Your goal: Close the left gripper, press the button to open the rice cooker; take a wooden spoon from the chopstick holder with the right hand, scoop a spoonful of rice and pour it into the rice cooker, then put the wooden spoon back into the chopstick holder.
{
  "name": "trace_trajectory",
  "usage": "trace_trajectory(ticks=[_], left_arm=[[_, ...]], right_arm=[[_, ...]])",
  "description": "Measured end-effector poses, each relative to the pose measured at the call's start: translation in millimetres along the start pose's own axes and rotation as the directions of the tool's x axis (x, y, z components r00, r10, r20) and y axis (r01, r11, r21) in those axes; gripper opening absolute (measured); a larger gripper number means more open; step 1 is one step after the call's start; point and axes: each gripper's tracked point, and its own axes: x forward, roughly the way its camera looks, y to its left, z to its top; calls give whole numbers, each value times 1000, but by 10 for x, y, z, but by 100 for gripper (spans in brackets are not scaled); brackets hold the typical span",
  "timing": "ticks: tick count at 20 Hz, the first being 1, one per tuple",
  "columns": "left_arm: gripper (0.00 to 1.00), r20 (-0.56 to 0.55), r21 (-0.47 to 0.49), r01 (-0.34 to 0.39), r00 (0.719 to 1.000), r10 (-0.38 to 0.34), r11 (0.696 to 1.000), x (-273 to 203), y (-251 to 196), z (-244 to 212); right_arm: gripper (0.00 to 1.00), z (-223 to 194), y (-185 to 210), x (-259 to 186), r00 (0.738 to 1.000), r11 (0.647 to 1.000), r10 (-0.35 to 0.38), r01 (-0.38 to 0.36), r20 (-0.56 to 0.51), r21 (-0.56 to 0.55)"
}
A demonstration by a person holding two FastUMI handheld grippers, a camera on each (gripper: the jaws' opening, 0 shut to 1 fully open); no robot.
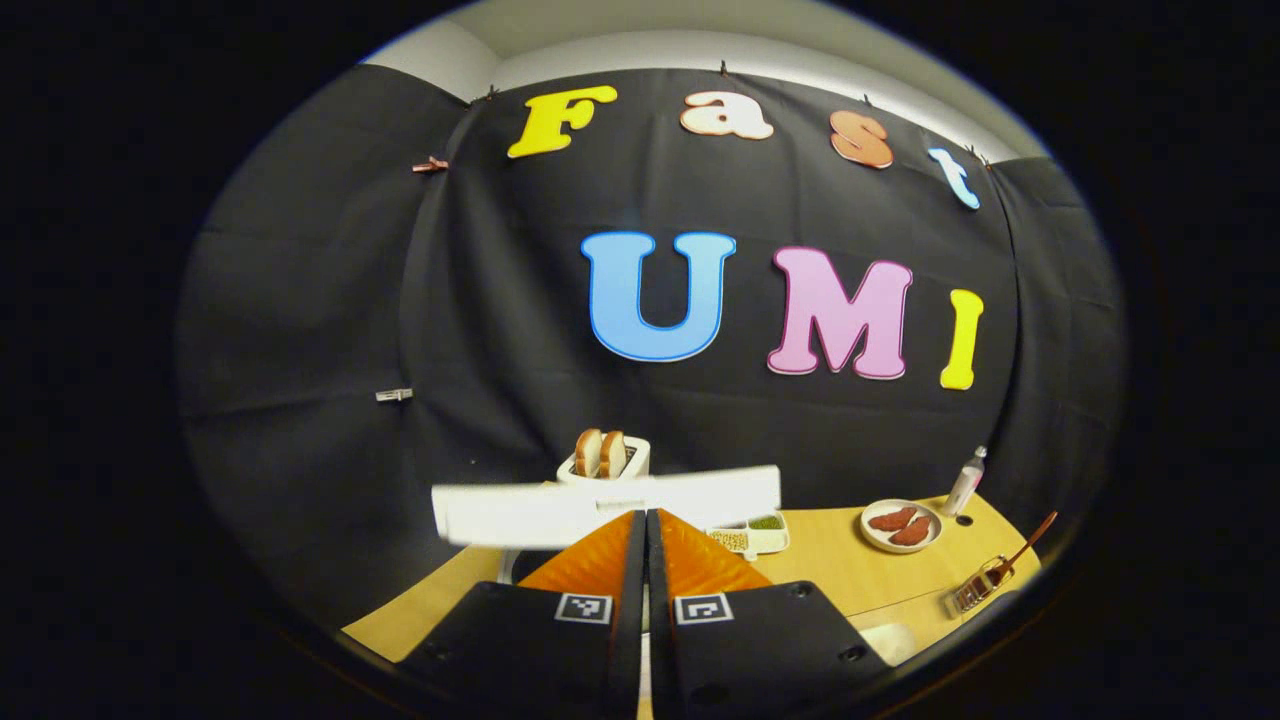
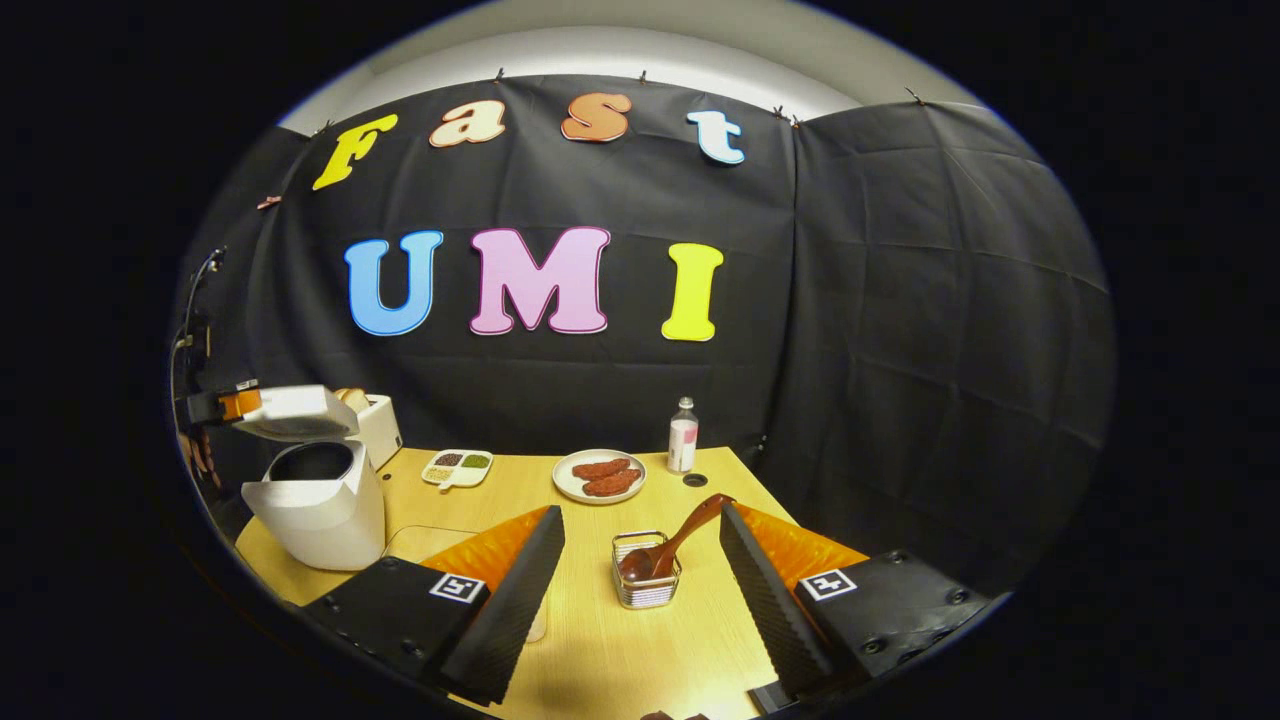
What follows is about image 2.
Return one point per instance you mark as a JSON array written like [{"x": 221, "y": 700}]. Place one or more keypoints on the toasted bread slice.
[{"x": 352, "y": 399}]

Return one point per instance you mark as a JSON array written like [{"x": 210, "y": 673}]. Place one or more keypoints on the red meat slice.
[
  {"x": 600, "y": 468},
  {"x": 612, "y": 484}
]

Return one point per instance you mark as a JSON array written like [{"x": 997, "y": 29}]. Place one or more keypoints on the white divided bean dish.
[{"x": 458, "y": 478}]

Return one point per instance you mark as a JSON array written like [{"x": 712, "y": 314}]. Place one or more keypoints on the black backdrop cloth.
[{"x": 600, "y": 390}]

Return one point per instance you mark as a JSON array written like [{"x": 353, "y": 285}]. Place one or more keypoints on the white toaster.
[{"x": 385, "y": 430}]

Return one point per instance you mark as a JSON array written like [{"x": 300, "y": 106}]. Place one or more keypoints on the clear plastic container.
[{"x": 420, "y": 532}]

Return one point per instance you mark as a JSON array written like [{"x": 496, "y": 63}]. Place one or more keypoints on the clear bottle with pink label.
[{"x": 683, "y": 440}]

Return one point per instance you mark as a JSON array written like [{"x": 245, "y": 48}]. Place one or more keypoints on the brown wooden spoon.
[{"x": 690, "y": 525}]

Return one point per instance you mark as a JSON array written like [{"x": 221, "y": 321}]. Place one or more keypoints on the white round plate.
[{"x": 565, "y": 480}]

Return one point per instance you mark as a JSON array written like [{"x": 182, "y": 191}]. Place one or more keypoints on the white rice cooker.
[{"x": 320, "y": 520}]

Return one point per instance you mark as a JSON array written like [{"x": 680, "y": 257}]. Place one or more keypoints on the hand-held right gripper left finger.
[{"x": 520, "y": 600}]

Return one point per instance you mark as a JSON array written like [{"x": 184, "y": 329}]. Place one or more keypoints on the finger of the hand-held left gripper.
[{"x": 240, "y": 404}]

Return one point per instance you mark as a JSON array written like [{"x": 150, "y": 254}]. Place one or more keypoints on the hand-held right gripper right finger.
[{"x": 770, "y": 610}]

